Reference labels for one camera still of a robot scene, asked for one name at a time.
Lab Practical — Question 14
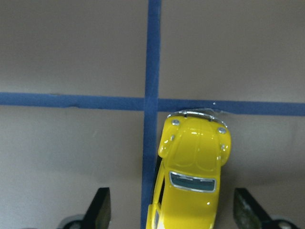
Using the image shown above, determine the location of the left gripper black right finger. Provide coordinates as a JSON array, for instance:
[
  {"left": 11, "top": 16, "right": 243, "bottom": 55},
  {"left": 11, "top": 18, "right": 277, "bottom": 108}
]
[{"left": 233, "top": 188, "right": 298, "bottom": 229}]

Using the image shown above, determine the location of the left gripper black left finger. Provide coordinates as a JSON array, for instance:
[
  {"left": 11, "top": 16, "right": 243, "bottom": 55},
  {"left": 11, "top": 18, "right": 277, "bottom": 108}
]
[{"left": 57, "top": 187, "right": 111, "bottom": 229}]

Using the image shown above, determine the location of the yellow toy beetle car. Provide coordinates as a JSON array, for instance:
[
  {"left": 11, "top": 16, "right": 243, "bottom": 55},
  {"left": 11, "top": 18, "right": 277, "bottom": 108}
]
[{"left": 146, "top": 108, "right": 231, "bottom": 229}]

